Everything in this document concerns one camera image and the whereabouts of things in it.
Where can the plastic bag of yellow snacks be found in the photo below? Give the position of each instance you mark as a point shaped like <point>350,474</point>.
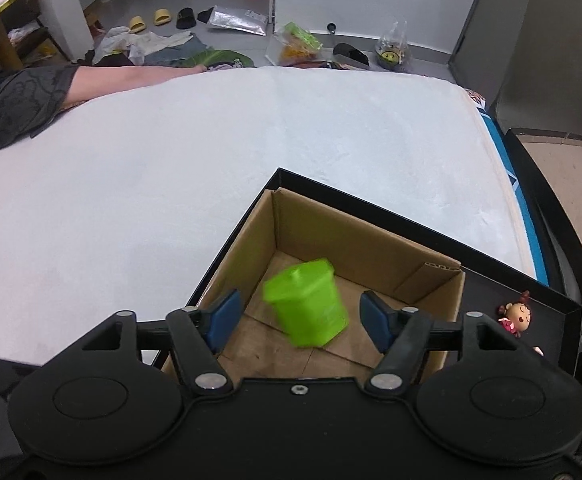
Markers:
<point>296,42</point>

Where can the blue striped mattress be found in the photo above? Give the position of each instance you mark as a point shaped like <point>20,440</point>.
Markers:
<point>521,210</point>

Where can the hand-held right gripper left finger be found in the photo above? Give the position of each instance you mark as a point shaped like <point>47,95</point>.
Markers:
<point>226,316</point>

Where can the green plastic container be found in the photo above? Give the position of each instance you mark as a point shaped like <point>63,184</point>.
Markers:
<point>308,305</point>

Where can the brown cardboard box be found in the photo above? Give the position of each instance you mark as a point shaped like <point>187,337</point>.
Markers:
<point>351,245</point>

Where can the grey partition panel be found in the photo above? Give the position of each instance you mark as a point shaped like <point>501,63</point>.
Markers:
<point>546,35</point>

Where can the person's arm in dark sleeve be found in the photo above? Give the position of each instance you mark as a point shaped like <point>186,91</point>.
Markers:
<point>16,105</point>

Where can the plastic bag with smiley toy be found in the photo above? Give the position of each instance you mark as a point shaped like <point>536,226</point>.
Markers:
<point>393,47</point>

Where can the black framed brown board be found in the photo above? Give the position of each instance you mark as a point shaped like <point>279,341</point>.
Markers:
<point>571,175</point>

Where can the black slipper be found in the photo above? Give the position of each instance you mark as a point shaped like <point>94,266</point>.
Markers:
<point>206,14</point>
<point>186,18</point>
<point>352,54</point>

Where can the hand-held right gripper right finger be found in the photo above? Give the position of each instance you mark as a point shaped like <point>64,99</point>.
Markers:
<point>373,317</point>

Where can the pile of clothes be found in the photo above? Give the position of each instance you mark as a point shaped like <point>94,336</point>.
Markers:
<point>171,47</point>

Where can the small doll figurine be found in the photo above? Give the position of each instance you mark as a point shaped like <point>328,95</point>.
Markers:
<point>516,317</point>

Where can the silver foil bag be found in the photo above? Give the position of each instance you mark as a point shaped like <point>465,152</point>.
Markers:
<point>236,20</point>

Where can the black tray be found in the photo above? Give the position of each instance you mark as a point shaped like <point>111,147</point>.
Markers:
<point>486,285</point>

